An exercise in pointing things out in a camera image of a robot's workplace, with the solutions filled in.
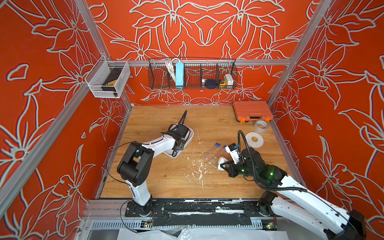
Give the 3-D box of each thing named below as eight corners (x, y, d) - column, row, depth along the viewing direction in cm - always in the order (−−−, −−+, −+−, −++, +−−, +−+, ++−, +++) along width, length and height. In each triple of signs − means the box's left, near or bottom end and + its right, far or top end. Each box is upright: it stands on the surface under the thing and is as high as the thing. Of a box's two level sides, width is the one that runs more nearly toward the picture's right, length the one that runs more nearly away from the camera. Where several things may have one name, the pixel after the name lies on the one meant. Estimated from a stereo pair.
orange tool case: (236, 122, 110) (238, 118, 106) (231, 105, 122) (233, 100, 119) (273, 122, 110) (276, 118, 106) (265, 105, 122) (267, 100, 118)
